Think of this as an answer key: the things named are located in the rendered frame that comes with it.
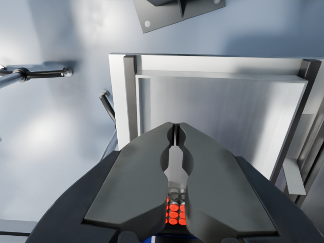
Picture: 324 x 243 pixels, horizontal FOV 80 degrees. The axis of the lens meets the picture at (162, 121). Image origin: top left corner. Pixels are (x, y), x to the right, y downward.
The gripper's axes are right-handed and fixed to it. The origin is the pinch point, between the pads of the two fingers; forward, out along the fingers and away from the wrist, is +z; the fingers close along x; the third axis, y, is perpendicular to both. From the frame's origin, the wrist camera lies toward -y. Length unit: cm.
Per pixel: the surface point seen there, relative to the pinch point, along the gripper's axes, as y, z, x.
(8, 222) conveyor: 50, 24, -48
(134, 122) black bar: 10.4, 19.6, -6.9
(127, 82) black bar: 3.0, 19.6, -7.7
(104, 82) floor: 30, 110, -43
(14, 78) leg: 24, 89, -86
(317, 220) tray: 37, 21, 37
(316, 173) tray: 19.3, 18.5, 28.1
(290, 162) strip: 18.6, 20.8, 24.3
